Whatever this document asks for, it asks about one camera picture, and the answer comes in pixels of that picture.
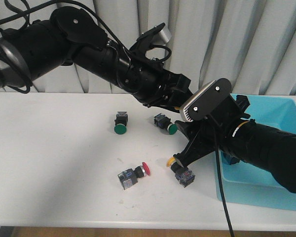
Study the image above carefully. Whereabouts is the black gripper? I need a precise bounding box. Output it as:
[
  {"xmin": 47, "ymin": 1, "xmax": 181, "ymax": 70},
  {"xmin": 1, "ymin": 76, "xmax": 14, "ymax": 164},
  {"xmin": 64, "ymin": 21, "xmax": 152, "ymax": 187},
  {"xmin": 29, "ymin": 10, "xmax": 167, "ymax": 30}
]
[
  {"xmin": 118, "ymin": 57, "xmax": 192, "ymax": 113},
  {"xmin": 174, "ymin": 95, "xmax": 250, "ymax": 167}
]

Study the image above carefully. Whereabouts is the green mushroom push button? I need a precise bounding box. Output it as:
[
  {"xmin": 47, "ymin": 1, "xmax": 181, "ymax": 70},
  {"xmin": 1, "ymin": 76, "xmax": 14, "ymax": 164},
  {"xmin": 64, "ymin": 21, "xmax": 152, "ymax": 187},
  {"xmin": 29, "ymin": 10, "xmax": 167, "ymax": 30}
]
[{"xmin": 153, "ymin": 113, "xmax": 178, "ymax": 135}]

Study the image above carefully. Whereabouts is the light blue plastic box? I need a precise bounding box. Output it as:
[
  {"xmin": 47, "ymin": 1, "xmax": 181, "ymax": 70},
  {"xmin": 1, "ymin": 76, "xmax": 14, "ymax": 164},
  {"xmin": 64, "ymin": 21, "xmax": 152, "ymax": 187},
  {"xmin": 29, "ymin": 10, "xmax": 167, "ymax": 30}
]
[{"xmin": 220, "ymin": 95, "xmax": 296, "ymax": 211}]

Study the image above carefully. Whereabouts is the red push button lying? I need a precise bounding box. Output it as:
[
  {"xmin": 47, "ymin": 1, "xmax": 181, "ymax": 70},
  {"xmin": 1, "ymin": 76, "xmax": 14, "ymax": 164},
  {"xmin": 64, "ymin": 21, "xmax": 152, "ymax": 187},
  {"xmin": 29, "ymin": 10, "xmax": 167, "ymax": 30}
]
[{"xmin": 118, "ymin": 162, "xmax": 151, "ymax": 190}]

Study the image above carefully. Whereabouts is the yellow mushroom push button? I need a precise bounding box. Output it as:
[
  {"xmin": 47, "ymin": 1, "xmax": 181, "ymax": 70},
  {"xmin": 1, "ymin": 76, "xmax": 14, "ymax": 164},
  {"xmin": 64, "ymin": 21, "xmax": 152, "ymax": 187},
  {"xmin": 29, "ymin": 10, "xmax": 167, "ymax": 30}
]
[{"xmin": 166, "ymin": 157, "xmax": 195, "ymax": 188}]

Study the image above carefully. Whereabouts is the white pleated curtain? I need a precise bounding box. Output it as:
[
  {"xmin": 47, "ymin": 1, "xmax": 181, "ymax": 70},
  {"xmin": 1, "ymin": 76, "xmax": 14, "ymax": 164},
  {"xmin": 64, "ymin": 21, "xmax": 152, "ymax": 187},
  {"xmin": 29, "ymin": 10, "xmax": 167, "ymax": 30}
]
[{"xmin": 0, "ymin": 0, "xmax": 296, "ymax": 96}]

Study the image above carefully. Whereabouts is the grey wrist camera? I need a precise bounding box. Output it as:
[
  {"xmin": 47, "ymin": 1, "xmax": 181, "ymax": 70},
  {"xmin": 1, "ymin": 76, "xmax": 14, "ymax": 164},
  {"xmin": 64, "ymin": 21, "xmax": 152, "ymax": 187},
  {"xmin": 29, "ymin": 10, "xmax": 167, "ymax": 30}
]
[
  {"xmin": 180, "ymin": 78, "xmax": 231, "ymax": 122},
  {"xmin": 135, "ymin": 23, "xmax": 172, "ymax": 51}
]

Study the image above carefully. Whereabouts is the black cable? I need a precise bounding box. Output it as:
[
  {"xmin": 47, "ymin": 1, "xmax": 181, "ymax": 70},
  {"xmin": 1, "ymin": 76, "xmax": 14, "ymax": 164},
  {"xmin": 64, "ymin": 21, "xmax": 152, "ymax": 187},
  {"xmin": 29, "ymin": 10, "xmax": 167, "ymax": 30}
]
[
  {"xmin": 211, "ymin": 118, "xmax": 235, "ymax": 237},
  {"xmin": 0, "ymin": 0, "xmax": 129, "ymax": 94}
]

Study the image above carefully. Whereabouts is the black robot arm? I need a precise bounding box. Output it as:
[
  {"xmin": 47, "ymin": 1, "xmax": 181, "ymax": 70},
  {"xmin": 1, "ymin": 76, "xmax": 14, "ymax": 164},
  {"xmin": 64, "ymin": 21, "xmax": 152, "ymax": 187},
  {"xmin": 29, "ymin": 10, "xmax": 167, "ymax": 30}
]
[
  {"xmin": 174, "ymin": 95, "xmax": 296, "ymax": 193},
  {"xmin": 0, "ymin": 6, "xmax": 192, "ymax": 111}
]

